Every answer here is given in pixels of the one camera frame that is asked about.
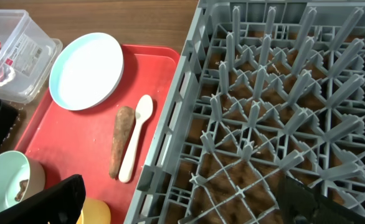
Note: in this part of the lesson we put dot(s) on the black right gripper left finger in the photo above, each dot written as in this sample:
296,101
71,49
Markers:
62,203

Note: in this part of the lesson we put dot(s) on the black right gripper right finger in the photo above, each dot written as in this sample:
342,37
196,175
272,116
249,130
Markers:
300,204

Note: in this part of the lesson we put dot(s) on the yellow plastic cup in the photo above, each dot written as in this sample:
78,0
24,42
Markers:
94,212

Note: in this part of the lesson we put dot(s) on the brown food scrap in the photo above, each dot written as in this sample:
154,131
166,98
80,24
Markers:
23,185

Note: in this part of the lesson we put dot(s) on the mint green bowl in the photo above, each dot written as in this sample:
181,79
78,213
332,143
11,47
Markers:
15,167

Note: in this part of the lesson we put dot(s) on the grey dishwasher rack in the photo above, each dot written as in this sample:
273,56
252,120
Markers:
262,90

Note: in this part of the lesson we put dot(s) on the red plastic tray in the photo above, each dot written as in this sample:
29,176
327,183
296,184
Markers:
79,142

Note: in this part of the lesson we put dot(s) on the white plastic spoon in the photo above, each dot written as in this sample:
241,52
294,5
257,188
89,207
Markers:
143,112

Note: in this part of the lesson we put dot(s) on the light blue plate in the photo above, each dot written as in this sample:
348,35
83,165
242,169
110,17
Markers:
86,72

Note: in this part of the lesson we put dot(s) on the clear plastic bin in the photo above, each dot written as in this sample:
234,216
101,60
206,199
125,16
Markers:
29,51

